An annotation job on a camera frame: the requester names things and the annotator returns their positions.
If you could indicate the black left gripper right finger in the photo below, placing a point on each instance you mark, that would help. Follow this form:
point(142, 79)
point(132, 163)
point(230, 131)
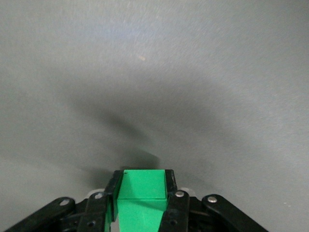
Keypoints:
point(178, 212)

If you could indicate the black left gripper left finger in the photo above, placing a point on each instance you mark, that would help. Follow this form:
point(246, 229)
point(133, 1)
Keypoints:
point(96, 212)

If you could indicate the green cube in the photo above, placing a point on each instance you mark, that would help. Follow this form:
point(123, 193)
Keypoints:
point(142, 184)

